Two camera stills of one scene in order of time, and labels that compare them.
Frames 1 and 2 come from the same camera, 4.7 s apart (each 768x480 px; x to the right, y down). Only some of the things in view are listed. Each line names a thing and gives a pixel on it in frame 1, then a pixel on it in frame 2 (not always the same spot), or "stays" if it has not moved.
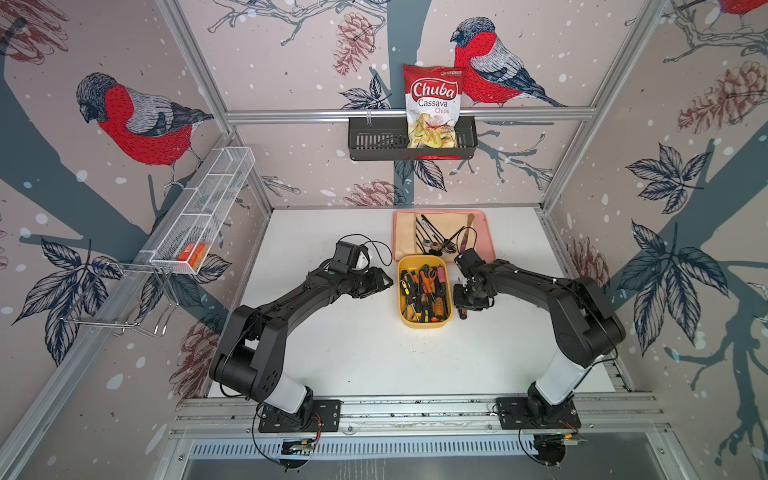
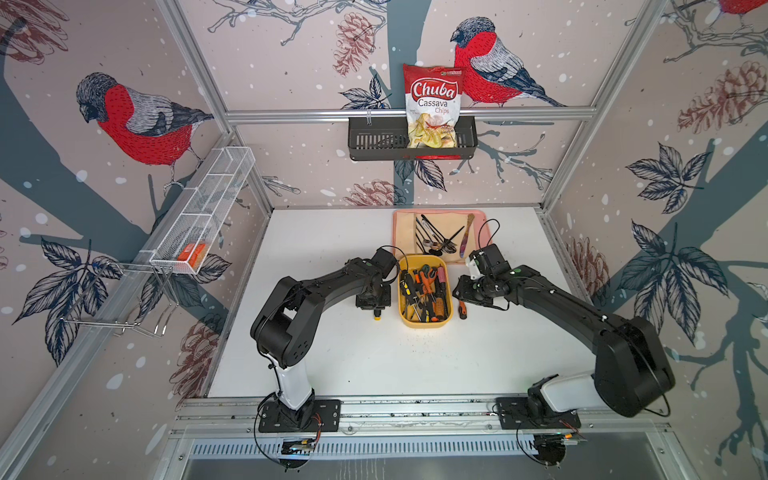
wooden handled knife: (470, 220) stays
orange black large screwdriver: (427, 282) stays
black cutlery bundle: (431, 241) stays
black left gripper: (376, 281) to (385, 303)
